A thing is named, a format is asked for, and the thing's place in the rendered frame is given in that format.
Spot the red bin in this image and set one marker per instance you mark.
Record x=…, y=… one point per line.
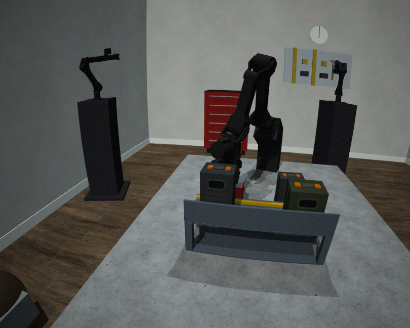
x=238, y=191

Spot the yellow flat bar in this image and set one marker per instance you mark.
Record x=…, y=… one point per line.
x=256, y=203

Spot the olive green tool case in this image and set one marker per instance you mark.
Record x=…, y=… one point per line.
x=305, y=195

